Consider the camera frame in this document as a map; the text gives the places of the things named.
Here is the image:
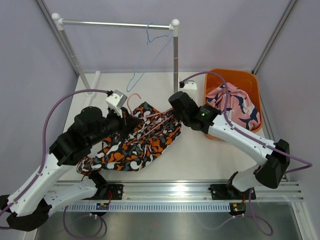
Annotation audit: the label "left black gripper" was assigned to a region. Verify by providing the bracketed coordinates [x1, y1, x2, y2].
[87, 106, 142, 147]

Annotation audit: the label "pink wire hanger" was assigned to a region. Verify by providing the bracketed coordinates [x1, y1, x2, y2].
[126, 93, 178, 137]

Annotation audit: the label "orange black camouflage shorts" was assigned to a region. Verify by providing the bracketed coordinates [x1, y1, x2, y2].
[76, 102, 182, 176]

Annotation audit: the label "pink shark print shorts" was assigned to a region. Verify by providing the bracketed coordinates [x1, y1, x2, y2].
[205, 82, 261, 131]

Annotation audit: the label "blue wire hanger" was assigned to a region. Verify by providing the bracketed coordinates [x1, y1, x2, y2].
[125, 21, 173, 93]

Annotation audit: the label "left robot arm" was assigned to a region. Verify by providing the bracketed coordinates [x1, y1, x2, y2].
[0, 106, 142, 232]

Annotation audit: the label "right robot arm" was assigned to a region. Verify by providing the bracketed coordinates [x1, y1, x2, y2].
[168, 91, 290, 200]

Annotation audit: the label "metal clothes rack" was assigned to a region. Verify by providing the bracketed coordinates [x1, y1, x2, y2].
[51, 13, 180, 92]

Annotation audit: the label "orange plastic basket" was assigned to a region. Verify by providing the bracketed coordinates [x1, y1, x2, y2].
[204, 68, 263, 133]

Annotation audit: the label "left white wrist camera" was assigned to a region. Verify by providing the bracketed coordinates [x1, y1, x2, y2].
[105, 90, 128, 118]

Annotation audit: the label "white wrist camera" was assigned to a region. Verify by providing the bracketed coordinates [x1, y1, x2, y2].
[179, 80, 198, 100]
[105, 90, 128, 118]

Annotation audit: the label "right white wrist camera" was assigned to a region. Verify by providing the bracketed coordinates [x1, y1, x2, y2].
[179, 80, 198, 100]

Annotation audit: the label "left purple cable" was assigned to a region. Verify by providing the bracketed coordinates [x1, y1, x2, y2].
[0, 89, 112, 237]

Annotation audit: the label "aluminium mounting rail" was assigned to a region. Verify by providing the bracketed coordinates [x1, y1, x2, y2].
[108, 180, 304, 202]

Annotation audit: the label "white slotted cable duct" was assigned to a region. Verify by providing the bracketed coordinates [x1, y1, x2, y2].
[67, 202, 231, 213]

